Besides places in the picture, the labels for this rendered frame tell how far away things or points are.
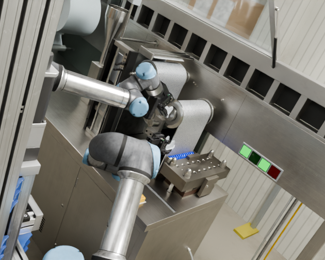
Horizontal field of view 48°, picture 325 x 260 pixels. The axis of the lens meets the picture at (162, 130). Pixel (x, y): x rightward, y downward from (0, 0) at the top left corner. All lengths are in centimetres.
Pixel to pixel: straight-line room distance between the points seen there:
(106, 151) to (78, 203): 81
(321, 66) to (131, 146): 232
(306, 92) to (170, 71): 68
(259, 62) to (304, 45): 149
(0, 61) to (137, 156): 58
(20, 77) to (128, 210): 56
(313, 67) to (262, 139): 152
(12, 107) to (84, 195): 112
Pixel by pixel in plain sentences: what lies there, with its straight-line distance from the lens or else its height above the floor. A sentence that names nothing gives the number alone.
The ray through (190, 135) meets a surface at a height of 114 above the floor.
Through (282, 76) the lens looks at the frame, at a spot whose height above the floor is 161.
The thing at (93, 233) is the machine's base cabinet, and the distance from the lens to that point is 194.
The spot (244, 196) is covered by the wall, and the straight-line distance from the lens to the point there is 368.
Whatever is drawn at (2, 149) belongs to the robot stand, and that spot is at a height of 136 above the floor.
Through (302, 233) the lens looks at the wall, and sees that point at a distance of 348.
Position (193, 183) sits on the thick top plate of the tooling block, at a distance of 180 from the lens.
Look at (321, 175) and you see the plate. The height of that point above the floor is 131.
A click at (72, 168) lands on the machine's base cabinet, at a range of 198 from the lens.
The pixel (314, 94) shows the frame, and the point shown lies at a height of 161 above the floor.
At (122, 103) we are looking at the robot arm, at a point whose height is 136.
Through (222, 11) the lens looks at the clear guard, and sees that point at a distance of 195.
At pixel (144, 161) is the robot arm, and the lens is 122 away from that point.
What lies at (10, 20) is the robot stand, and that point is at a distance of 79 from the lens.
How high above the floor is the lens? 189
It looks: 24 degrees down
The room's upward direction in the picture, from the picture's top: 23 degrees clockwise
